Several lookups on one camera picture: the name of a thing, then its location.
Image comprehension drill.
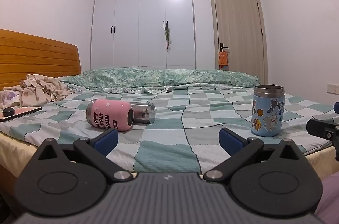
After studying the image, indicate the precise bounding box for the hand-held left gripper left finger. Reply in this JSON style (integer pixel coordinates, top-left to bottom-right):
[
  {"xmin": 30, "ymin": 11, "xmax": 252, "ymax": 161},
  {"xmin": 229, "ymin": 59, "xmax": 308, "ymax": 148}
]
[{"xmin": 36, "ymin": 129, "xmax": 133, "ymax": 184}]

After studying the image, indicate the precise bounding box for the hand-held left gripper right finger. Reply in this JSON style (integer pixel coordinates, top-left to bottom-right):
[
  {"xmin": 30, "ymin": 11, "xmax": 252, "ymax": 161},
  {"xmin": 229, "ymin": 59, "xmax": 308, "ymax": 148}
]
[{"xmin": 203, "ymin": 128, "xmax": 305, "ymax": 184}]

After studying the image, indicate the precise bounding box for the pink cup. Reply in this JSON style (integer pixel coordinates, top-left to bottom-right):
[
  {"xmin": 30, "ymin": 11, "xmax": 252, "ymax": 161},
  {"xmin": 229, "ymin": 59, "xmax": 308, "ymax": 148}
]
[{"xmin": 86, "ymin": 98, "xmax": 134, "ymax": 132}]

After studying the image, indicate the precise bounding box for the stainless steel cup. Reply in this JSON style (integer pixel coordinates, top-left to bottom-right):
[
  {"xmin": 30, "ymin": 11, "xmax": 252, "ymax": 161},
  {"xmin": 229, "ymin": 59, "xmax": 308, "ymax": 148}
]
[{"xmin": 131, "ymin": 103, "xmax": 156, "ymax": 124}]

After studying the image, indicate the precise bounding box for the blue cartoon sticker cup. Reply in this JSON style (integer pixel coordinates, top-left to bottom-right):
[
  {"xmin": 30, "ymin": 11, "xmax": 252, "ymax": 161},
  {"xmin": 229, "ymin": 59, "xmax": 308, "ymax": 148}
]
[{"xmin": 251, "ymin": 84, "xmax": 285, "ymax": 138}]

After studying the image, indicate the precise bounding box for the checkered green bed sheet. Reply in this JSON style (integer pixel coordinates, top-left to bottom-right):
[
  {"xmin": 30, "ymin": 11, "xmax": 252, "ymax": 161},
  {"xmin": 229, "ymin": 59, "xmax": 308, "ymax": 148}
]
[{"xmin": 0, "ymin": 85, "xmax": 339, "ymax": 174}]

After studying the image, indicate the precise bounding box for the person's pink clothing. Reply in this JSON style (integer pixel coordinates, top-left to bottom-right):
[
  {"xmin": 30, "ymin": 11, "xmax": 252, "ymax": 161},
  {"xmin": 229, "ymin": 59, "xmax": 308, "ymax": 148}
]
[{"xmin": 314, "ymin": 171, "xmax": 339, "ymax": 224}]

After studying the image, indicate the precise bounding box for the green floral quilt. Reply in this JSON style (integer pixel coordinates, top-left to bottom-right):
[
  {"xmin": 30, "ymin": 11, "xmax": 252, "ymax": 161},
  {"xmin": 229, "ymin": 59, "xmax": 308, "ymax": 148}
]
[{"xmin": 57, "ymin": 68, "xmax": 261, "ymax": 95}]

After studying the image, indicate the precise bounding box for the orange hanging tag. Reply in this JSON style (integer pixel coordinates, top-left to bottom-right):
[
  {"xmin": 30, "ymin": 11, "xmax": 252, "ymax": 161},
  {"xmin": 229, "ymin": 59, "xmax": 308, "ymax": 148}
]
[{"xmin": 218, "ymin": 50, "xmax": 229, "ymax": 66}]

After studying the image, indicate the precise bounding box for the crumpled beige patterned clothing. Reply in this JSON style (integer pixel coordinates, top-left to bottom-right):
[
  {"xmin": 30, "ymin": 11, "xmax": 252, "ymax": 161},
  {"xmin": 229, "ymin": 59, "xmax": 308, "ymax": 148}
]
[{"xmin": 3, "ymin": 74, "xmax": 75, "ymax": 106}]

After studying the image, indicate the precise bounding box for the pink flat book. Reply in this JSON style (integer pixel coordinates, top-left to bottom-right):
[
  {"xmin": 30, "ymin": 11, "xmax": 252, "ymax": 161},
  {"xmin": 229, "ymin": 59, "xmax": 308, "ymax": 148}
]
[{"xmin": 0, "ymin": 106, "xmax": 43, "ymax": 123}]

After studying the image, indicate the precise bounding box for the beige mattress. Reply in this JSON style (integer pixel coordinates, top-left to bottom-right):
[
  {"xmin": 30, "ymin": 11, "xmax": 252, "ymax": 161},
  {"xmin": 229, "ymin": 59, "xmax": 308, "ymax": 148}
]
[{"xmin": 0, "ymin": 131, "xmax": 339, "ymax": 189}]

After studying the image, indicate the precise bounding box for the beige wooden door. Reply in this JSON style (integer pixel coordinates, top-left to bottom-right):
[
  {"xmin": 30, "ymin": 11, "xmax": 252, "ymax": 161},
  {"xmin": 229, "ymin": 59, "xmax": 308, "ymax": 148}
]
[{"xmin": 209, "ymin": 0, "xmax": 268, "ymax": 85}]

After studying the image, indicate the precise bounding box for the wooden headboard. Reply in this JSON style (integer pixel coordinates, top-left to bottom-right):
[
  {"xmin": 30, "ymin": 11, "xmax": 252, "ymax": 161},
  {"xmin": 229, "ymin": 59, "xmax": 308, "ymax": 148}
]
[{"xmin": 0, "ymin": 29, "xmax": 82, "ymax": 91}]

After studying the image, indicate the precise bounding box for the purple patterned pillow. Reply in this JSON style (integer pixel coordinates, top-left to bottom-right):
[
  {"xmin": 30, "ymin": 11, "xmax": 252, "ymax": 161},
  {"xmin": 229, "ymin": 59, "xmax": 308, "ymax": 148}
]
[{"xmin": 0, "ymin": 90, "xmax": 22, "ymax": 109}]

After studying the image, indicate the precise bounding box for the green hanging ornament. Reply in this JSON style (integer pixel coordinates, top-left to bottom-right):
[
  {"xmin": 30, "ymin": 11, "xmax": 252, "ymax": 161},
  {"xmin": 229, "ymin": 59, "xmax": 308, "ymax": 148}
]
[{"xmin": 164, "ymin": 24, "xmax": 173, "ymax": 50}]

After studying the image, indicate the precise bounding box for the white wardrobe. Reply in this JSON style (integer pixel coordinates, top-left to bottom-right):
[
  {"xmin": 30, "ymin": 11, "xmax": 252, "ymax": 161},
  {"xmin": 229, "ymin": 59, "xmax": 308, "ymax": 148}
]
[{"xmin": 90, "ymin": 0, "xmax": 197, "ymax": 70}]

